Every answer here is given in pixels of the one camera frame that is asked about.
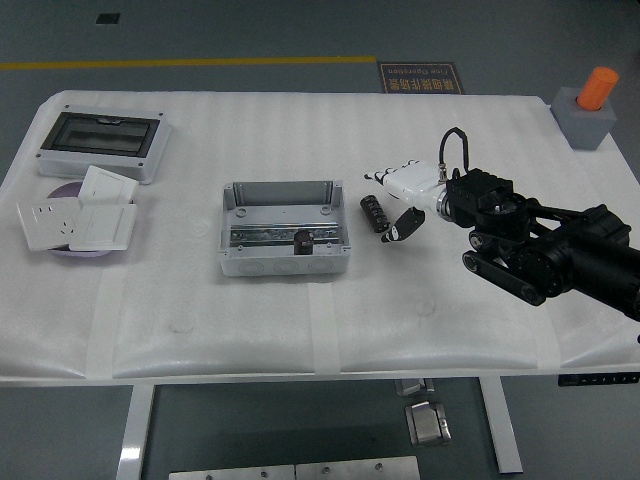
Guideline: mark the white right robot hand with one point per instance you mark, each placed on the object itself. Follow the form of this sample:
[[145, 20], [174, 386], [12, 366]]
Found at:
[[415, 182]]

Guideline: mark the black cylindrical battery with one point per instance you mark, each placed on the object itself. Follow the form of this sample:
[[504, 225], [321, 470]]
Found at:
[[303, 244], [372, 212]]

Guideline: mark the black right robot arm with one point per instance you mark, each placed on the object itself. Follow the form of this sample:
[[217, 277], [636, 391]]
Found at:
[[590, 250]]

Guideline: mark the grey open junction box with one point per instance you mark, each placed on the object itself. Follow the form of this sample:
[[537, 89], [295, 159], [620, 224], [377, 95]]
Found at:
[[280, 265]]

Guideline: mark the grey box with dark window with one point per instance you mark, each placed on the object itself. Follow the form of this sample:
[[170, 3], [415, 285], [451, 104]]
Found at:
[[100, 132]]

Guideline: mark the white foam mat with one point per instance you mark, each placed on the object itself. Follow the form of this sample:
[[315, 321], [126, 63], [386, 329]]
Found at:
[[300, 140]]

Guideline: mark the grey block holder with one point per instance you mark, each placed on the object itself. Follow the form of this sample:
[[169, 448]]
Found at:
[[585, 130]]

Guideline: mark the small silver metal block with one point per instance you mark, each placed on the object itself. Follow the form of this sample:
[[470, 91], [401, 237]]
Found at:
[[412, 386]]

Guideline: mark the orange cylinder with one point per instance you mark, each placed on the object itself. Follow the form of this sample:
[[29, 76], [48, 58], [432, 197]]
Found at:
[[597, 87]]

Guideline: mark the large silver metal block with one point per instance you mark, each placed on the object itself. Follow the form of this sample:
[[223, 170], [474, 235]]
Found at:
[[427, 422]]

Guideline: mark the white table leg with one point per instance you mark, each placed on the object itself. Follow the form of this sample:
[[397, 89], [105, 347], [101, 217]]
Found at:
[[502, 430], [135, 430]]

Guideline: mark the black table control panel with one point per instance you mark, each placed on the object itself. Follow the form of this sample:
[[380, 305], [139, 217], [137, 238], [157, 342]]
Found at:
[[597, 379]]

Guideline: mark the white tape strip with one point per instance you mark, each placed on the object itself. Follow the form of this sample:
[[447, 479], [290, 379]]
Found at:
[[103, 325]]

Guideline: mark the grey metal plate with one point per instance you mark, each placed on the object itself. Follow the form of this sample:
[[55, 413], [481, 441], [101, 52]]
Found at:
[[232, 473]]

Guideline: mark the purple plate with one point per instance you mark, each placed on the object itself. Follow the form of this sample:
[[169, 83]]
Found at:
[[65, 191]]

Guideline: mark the metal mounting rail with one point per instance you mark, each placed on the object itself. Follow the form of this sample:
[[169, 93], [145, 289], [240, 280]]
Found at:
[[260, 233]]

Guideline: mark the white wall switch panel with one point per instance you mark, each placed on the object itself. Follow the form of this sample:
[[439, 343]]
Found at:
[[107, 186], [102, 225]]

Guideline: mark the white wall socket panel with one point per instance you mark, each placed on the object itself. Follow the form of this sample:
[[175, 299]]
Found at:
[[47, 222]]

